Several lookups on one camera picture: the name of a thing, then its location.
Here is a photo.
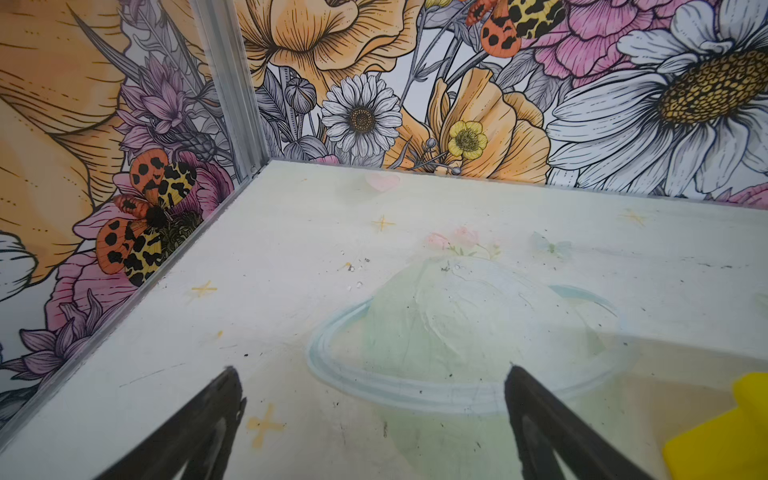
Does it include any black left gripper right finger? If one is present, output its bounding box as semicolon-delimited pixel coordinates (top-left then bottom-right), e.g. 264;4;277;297
504;366;650;479

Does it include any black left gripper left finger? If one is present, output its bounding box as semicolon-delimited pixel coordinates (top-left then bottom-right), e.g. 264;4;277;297
98;366;247;479

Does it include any yellow plastic bin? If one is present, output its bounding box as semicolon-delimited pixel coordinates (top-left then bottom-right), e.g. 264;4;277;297
663;372;767;479

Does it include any aluminium frame post left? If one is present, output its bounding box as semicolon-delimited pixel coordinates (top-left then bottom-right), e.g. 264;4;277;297
191;1;270;181

